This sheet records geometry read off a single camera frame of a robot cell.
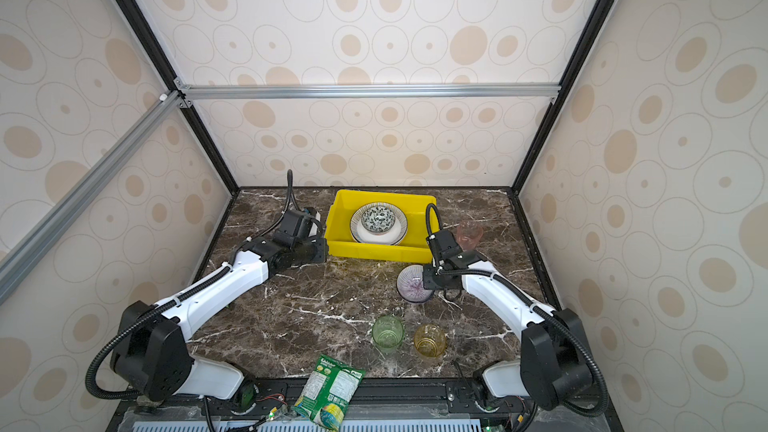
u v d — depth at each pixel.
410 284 0.90
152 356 0.41
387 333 0.83
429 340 0.83
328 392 0.73
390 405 0.73
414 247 0.99
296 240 0.65
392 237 1.00
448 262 0.62
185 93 0.90
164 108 0.84
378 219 1.05
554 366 0.42
